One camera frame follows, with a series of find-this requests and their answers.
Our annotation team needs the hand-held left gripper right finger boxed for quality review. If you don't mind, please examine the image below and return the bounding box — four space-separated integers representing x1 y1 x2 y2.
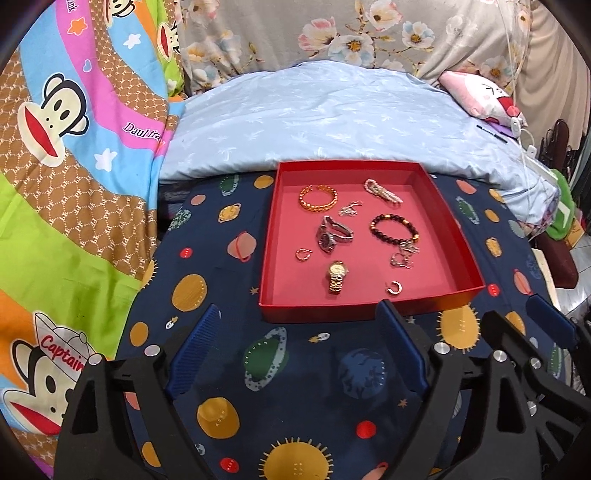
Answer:
375 299 541 480

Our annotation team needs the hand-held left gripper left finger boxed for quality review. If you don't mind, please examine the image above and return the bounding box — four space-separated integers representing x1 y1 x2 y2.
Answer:
54 302 223 480

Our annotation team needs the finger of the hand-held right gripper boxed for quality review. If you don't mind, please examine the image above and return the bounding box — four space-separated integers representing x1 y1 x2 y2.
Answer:
480 311 591 480
526 294 583 374

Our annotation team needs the red shallow box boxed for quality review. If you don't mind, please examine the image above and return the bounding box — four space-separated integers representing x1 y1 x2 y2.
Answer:
257 159 486 324

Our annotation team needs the gold wristwatch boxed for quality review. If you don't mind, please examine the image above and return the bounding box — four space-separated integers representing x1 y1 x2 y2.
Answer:
327 261 349 295

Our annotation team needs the dark bead bracelet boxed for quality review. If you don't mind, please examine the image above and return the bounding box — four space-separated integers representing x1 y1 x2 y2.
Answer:
368 213 420 244

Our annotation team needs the silver wristwatch dark face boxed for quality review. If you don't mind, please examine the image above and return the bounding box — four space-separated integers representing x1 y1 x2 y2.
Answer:
316 215 355 254

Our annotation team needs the navy planet print cloth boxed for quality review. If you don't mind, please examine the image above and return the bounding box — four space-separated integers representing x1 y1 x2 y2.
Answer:
108 171 561 480

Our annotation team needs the green cloth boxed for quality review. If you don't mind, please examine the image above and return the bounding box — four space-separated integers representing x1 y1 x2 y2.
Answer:
547 171 573 241

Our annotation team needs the dark wooden chair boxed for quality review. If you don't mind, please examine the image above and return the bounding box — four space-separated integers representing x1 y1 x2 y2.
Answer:
542 119 573 167

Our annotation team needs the cartoon monkey printed blanket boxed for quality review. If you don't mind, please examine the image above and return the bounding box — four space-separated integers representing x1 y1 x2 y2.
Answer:
0 0 185 467

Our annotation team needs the black pen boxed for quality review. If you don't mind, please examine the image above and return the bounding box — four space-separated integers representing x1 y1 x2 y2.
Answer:
475 124 509 141

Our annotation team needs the pink cartoon pillow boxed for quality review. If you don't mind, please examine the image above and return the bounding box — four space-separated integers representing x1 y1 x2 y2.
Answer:
438 70 527 130

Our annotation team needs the light blue quilt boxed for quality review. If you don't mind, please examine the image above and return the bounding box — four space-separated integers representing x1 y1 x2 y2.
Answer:
159 60 561 236

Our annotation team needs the beige curtain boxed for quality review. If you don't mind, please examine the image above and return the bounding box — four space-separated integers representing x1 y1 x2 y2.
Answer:
515 0 587 134

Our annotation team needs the floral printed cloth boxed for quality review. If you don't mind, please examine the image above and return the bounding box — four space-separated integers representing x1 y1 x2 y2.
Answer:
178 0 536 100

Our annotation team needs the pearl bracelet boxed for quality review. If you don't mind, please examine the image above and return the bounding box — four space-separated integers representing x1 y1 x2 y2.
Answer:
363 178 403 205

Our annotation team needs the gold link bracelet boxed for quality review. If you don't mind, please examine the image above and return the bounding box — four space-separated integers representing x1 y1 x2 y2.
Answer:
298 184 339 214

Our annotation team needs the white charging cable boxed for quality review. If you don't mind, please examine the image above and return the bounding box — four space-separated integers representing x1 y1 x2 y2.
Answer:
503 0 557 181

